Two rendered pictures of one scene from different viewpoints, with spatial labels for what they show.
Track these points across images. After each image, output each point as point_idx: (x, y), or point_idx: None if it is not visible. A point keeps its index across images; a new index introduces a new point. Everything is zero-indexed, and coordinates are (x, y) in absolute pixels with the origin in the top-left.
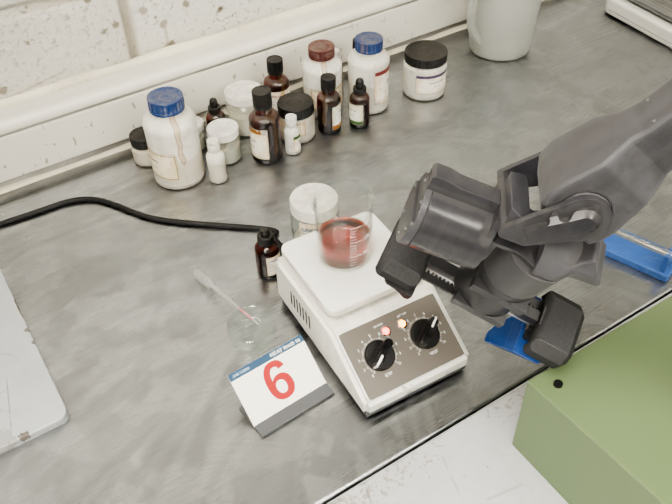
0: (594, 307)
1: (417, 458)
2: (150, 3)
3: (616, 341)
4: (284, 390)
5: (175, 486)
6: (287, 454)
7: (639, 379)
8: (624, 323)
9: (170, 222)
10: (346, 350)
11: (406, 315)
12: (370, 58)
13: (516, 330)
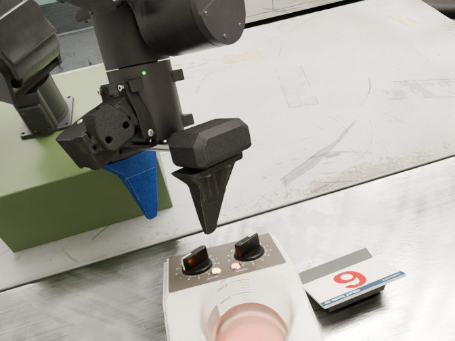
0: (13, 310)
1: (243, 210)
2: None
3: (67, 169)
4: (344, 275)
5: (438, 225)
6: (344, 231)
7: None
8: (7, 285)
9: None
10: (280, 254)
11: (208, 277)
12: None
13: (140, 161)
